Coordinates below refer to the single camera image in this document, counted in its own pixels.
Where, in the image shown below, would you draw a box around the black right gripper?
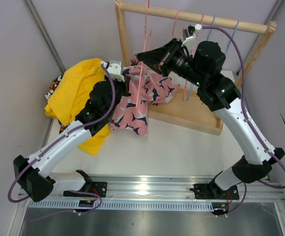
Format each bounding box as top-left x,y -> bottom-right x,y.
137,38 -> 206,88

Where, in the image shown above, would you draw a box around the yellow shorts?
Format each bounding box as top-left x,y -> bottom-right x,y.
44,58 -> 111,156

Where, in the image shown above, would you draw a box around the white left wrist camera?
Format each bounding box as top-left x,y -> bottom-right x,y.
100,60 -> 125,82

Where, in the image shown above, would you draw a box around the aluminium corner post left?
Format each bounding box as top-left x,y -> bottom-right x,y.
23,0 -> 65,73

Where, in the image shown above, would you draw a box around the pink hanger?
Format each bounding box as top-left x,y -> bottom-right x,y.
182,13 -> 205,101
171,9 -> 182,37
135,0 -> 150,108

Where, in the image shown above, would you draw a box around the aluminium corner post right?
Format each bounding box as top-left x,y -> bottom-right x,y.
264,0 -> 285,25

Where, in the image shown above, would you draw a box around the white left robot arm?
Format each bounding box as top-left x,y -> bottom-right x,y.
13,77 -> 129,202

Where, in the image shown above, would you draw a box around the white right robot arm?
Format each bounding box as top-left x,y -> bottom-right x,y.
137,38 -> 285,199

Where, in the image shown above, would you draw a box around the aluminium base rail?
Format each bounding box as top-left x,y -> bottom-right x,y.
26,176 -> 285,213

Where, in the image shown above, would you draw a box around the aluminium corner post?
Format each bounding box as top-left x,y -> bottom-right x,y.
264,0 -> 285,25
23,0 -> 65,73

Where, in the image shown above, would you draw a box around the wooden clothes rack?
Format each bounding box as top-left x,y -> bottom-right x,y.
115,0 -> 277,135

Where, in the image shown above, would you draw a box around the blue hanger with grey shorts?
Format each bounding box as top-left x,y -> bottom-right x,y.
186,15 -> 217,101

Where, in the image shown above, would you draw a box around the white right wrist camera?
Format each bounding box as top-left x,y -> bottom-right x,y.
182,24 -> 202,48

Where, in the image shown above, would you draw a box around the orange camouflage shorts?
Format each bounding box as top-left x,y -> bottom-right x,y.
45,73 -> 73,134

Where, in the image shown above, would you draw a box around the pink patterned shorts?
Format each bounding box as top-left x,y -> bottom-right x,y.
110,55 -> 180,137

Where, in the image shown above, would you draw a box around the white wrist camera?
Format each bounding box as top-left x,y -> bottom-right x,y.
100,60 -> 125,82
182,24 -> 202,48

